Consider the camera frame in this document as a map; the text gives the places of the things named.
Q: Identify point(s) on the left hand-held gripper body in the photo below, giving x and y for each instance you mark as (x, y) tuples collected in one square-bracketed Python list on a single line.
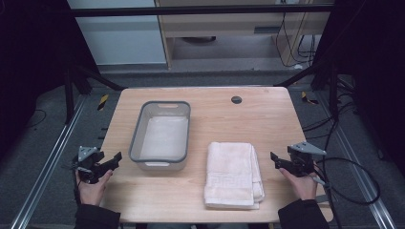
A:
[(87, 160)]

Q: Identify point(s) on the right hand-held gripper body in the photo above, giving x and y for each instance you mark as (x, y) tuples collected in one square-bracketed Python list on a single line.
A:
[(301, 160)]

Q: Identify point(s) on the person's left hand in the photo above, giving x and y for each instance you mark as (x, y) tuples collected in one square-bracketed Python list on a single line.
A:
[(92, 191)]

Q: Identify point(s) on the person's right hand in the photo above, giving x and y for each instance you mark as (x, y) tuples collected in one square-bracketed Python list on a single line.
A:
[(302, 187)]

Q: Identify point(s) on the folded white towel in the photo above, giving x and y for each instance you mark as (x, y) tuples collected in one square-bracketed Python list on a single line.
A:
[(230, 175)]

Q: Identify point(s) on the white basin with grey rim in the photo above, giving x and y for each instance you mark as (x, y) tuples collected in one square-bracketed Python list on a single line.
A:
[(165, 136)]

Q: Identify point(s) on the black yellow striped tape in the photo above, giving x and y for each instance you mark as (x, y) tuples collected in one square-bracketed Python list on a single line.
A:
[(308, 98), (103, 101)]

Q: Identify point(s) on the black metal stand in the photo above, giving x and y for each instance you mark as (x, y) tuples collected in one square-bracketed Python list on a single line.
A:
[(332, 92), (68, 95)]

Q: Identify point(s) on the black curtain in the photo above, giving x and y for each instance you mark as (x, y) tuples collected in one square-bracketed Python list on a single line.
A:
[(372, 63), (31, 63)]

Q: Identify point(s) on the white cabinet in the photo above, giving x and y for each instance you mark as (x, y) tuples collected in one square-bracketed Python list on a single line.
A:
[(121, 38)]

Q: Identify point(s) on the light wooden desk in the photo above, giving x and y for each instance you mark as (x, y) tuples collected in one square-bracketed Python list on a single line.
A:
[(223, 24)]

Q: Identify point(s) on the black horizontal bar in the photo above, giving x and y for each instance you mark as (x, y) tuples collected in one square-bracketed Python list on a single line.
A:
[(191, 10)]

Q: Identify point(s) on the aluminium floor rail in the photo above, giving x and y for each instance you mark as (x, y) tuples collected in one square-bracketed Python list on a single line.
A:
[(359, 171), (47, 165)]

